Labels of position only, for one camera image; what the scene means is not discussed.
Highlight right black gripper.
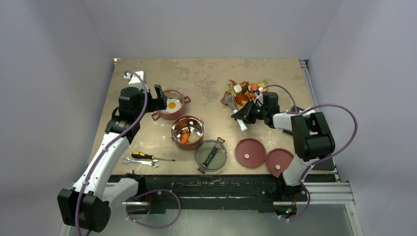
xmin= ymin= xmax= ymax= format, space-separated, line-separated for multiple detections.
xmin=233 ymin=99 xmax=268 ymax=124

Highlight metal serving tongs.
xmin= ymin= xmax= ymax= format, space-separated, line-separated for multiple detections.
xmin=225 ymin=95 xmax=247 ymax=132

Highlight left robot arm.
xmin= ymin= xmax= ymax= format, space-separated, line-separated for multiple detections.
xmin=57 ymin=85 xmax=167 ymax=233

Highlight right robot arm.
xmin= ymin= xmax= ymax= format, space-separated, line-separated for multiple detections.
xmin=231 ymin=92 xmax=335 ymax=200

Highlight far red steel pot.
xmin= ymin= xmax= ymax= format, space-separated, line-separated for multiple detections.
xmin=151 ymin=89 xmax=191 ymax=121

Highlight red steel pot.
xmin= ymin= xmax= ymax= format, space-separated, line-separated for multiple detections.
xmin=151 ymin=89 xmax=191 ymax=121
xmin=171 ymin=116 xmax=204 ymax=150

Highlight fried egg toy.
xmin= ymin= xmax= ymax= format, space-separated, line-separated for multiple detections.
xmin=165 ymin=98 xmax=182 ymax=113

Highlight yellow food tray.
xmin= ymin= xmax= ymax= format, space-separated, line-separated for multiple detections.
xmin=227 ymin=79 xmax=269 ymax=112

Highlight left red round lid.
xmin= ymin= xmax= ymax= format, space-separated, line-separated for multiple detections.
xmin=235 ymin=138 xmax=267 ymax=168

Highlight red round lid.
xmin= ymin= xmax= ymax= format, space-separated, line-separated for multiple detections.
xmin=235 ymin=138 xmax=267 ymax=168
xmin=265 ymin=148 xmax=294 ymax=177

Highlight orange shrimp toy in pot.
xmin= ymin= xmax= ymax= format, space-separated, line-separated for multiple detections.
xmin=180 ymin=129 xmax=190 ymax=144

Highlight near red steel pot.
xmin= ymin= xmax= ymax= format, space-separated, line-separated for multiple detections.
xmin=171 ymin=116 xmax=204 ymax=150

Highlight transparent grey pot lid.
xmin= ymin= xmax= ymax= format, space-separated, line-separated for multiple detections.
xmin=194 ymin=137 xmax=228 ymax=174

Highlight right red round lid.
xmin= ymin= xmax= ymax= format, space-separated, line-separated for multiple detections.
xmin=265 ymin=148 xmax=294 ymax=177

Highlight yellow black screwdriver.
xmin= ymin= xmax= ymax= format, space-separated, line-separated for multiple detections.
xmin=131 ymin=152 xmax=175 ymax=161

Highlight silver open-end wrench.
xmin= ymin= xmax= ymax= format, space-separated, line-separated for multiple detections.
xmin=123 ymin=157 xmax=159 ymax=168

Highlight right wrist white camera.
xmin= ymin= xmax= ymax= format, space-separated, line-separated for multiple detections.
xmin=254 ymin=87 xmax=264 ymax=107

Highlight wrist white camera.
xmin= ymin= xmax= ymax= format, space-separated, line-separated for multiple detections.
xmin=124 ymin=71 xmax=147 ymax=89
xmin=254 ymin=87 xmax=264 ymax=107

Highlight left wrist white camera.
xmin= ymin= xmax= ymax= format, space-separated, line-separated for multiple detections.
xmin=124 ymin=71 xmax=147 ymax=89

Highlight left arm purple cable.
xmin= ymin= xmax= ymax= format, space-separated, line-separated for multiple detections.
xmin=75 ymin=69 xmax=149 ymax=236

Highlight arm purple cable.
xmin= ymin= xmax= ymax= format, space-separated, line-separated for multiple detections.
xmin=75 ymin=69 xmax=149 ymax=236
xmin=264 ymin=84 xmax=358 ymax=181

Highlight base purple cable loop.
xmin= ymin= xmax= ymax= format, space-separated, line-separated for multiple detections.
xmin=125 ymin=189 xmax=182 ymax=229

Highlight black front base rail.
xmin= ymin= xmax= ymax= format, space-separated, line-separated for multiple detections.
xmin=107 ymin=174 xmax=338 ymax=214

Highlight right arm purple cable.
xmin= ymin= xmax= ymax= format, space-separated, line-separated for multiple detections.
xmin=264 ymin=84 xmax=358 ymax=181

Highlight aluminium frame rail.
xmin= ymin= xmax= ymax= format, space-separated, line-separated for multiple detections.
xmin=299 ymin=59 xmax=359 ymax=236

